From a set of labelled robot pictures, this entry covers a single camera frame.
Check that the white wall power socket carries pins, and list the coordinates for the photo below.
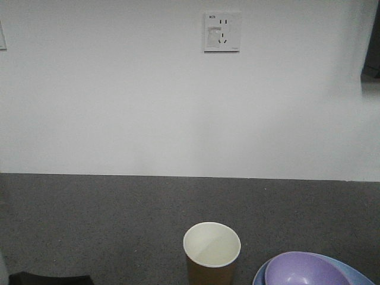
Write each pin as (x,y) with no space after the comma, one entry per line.
(222,31)

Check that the light blue plastic plate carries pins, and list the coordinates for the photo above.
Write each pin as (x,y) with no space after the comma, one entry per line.
(353,275)

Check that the brown paper cup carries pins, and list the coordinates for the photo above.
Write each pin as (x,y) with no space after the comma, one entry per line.
(212,250)

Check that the white wall switch plate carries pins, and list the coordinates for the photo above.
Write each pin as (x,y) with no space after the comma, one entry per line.
(3,45)

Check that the purple plastic bowl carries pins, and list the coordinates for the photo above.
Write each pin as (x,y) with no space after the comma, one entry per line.
(302,268)

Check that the dark object at right edge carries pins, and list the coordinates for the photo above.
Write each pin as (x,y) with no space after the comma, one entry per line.
(370,70)

